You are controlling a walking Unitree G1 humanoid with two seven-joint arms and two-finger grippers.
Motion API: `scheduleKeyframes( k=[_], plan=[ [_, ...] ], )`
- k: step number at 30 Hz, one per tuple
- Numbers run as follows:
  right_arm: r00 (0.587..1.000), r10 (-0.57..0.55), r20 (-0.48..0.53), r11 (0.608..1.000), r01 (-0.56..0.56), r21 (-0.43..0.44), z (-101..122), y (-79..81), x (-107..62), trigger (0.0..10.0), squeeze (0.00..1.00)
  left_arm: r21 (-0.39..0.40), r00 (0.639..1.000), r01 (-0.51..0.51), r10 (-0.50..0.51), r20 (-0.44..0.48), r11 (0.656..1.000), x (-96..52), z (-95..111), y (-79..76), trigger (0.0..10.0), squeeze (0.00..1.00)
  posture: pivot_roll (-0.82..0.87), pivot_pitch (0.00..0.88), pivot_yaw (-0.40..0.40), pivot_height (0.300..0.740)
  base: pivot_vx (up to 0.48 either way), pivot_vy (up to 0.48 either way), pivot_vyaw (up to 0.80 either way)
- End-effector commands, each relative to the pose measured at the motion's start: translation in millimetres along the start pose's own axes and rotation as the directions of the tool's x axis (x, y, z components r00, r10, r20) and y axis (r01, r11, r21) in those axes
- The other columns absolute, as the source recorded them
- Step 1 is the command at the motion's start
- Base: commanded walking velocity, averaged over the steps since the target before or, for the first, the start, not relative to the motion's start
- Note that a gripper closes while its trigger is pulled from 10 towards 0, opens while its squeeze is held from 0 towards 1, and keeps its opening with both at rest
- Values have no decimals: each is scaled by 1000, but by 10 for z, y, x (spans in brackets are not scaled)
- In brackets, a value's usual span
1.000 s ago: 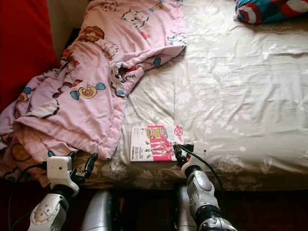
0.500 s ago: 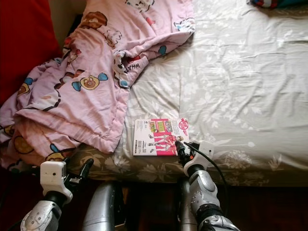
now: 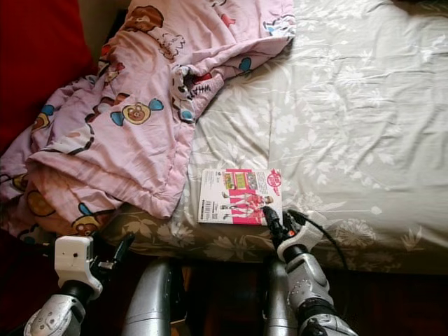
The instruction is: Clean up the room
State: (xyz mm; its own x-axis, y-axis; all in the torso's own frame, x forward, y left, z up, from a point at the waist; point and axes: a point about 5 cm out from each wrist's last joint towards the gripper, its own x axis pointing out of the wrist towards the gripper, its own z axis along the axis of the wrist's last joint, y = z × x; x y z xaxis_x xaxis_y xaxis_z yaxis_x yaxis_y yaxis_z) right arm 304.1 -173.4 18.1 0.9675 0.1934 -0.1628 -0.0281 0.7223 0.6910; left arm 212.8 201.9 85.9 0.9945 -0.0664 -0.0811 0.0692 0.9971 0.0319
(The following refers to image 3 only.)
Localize pink and white magazine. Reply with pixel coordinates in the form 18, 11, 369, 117
197, 168, 284, 226

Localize bed with grey floral sheet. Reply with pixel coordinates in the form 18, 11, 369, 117
105, 0, 448, 275

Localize large red cushion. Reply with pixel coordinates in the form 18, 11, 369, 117
0, 0, 97, 336

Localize pink cartoon print blanket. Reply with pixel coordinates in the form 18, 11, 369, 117
0, 0, 296, 239

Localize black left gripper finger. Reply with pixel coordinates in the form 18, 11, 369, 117
114, 232, 135, 265

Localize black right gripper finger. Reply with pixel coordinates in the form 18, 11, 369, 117
262, 205, 286, 240

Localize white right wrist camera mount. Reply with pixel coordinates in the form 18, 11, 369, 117
276, 220, 328, 263

